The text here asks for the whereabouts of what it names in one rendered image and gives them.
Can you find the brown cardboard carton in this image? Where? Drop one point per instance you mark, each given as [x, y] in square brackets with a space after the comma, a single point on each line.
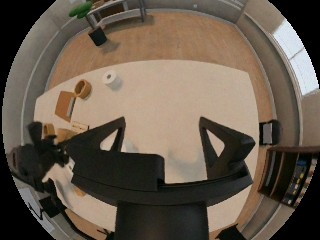
[78, 191]
[61, 136]

